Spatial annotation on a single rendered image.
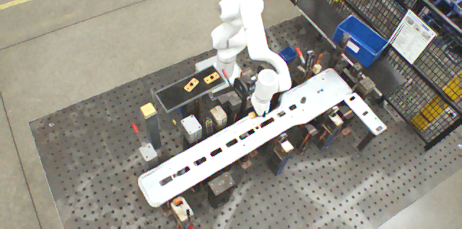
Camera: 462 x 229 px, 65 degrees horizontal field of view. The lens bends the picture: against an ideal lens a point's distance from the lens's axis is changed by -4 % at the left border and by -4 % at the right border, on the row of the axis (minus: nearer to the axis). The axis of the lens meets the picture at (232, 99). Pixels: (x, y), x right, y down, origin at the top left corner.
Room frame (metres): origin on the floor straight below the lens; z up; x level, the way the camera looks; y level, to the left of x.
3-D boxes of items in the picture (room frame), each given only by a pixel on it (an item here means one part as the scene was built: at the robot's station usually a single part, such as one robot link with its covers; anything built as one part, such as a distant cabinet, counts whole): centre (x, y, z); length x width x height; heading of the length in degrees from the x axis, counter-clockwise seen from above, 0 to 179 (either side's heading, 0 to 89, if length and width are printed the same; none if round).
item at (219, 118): (1.00, 0.06, 0.89); 0.13 x 0.11 x 0.38; 41
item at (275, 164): (0.90, -0.32, 0.87); 0.12 x 0.09 x 0.35; 41
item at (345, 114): (1.20, -0.69, 0.84); 0.11 x 0.10 x 0.28; 41
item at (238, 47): (1.48, 0.05, 1.11); 0.19 x 0.12 x 0.24; 112
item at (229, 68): (1.47, 0.08, 0.89); 0.19 x 0.19 x 0.18
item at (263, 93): (0.94, -0.14, 1.51); 0.09 x 0.08 x 0.13; 112
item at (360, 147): (1.11, -0.88, 0.84); 0.11 x 0.06 x 0.29; 41
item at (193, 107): (1.09, 0.23, 0.92); 0.10 x 0.08 x 0.45; 131
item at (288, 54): (1.73, -0.34, 0.74); 0.11 x 0.10 x 0.09; 131
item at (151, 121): (0.91, 0.43, 0.92); 0.08 x 0.08 x 0.44; 41
